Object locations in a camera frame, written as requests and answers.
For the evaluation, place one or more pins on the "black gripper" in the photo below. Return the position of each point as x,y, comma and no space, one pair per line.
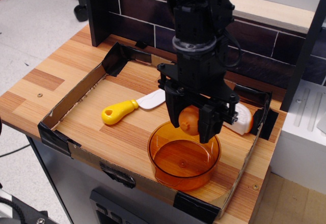
198,79

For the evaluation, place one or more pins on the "orange toy carrot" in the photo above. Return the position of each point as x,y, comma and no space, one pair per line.
188,120

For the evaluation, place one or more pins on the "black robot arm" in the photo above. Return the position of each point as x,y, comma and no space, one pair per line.
201,42

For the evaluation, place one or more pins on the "orange transparent plastic pot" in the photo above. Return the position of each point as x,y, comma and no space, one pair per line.
180,161

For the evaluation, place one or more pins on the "cardboard fence with black tape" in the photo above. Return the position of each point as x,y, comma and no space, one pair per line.
92,160

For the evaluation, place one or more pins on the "white toy cheese wedge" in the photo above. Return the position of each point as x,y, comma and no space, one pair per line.
244,122

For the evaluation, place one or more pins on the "dark brick backsplash panel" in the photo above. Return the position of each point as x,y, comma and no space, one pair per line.
268,54

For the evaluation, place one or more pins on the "white side unit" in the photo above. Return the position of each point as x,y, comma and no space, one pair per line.
299,155

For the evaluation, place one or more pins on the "black chair caster wheel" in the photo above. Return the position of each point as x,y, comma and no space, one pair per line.
80,11

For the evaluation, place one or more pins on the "yellow handled toy knife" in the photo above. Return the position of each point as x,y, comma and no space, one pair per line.
114,113

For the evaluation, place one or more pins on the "dark right vertical post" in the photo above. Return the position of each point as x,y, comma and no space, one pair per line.
303,58

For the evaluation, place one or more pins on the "dark vertical post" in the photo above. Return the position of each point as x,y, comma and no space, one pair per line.
99,17
303,58

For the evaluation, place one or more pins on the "dark left vertical post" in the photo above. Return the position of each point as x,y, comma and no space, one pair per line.
99,17

